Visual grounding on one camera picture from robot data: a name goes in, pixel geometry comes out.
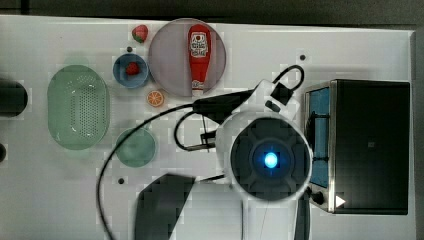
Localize green oval colander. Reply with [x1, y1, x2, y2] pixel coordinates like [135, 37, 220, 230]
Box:
[47, 65, 110, 150]

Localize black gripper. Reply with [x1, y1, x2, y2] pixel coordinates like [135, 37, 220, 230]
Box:
[193, 90, 253, 124]

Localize red ketchup bottle toy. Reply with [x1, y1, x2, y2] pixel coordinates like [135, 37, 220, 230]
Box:
[188, 24, 211, 93]

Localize green mug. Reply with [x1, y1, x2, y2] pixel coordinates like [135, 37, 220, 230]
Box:
[116, 128, 157, 168]

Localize grey round plate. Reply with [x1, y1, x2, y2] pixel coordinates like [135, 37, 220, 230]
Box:
[148, 18, 227, 97]

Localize toaster oven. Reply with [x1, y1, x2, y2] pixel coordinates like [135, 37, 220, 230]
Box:
[304, 79, 410, 215]

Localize blue bowl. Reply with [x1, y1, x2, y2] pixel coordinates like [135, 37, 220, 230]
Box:
[113, 53, 150, 88]

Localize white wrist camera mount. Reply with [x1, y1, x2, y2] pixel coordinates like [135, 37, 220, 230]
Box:
[234, 80, 300, 121]

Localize red strawberry toy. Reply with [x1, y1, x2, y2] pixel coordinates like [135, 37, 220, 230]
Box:
[131, 24, 148, 43]

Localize red strawberry in bowl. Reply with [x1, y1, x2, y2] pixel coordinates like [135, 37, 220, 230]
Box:
[125, 62, 140, 76]

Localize black cylinder container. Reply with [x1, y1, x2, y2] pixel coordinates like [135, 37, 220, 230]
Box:
[0, 79, 28, 117]

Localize orange slice toy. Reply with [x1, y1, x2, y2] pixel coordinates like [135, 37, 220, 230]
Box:
[146, 90, 165, 107]

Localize black cable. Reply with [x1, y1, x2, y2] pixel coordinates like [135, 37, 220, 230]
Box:
[95, 103, 195, 240]

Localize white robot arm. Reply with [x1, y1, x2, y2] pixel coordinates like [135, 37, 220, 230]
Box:
[134, 90, 312, 240]

